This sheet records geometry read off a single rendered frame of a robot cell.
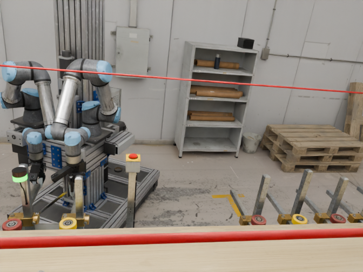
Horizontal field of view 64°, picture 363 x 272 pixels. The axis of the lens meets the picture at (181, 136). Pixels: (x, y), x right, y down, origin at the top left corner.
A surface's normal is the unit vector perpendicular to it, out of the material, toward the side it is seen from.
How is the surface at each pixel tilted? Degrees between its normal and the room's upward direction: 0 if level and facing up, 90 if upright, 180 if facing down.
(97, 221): 0
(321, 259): 0
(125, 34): 90
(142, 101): 90
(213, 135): 90
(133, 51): 90
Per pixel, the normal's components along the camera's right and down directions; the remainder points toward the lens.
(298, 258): 0.11, -0.91
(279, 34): 0.21, 0.40
